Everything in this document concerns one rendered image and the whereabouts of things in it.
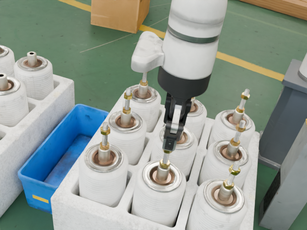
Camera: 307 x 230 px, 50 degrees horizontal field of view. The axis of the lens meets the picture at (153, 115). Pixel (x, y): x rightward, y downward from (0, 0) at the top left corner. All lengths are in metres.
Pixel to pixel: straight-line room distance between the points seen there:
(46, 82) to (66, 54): 0.57
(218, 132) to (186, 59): 0.39
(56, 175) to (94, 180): 0.33
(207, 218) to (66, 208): 0.27
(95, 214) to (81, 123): 0.43
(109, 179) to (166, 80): 0.25
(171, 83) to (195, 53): 0.06
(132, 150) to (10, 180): 0.31
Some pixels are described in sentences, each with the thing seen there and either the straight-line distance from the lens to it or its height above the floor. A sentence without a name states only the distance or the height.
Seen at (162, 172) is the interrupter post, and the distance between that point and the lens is 0.61.
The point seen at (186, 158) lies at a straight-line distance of 0.70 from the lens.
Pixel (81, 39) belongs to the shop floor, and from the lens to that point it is 1.60.
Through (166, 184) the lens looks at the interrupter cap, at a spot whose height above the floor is 0.25.
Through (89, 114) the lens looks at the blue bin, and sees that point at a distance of 0.99.
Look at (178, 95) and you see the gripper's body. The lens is 0.46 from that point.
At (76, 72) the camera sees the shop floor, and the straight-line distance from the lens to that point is 1.36.
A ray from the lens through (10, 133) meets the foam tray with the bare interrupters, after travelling 0.82.
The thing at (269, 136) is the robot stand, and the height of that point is 0.10.
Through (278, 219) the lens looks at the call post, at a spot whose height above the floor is 0.05.
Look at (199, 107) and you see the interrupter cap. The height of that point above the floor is 0.25.
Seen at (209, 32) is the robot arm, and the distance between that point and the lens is 0.42.
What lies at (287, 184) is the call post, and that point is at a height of 0.17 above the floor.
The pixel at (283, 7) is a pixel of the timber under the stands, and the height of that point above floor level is 0.03.
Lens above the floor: 0.73
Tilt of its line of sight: 39 degrees down
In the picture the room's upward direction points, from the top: 9 degrees clockwise
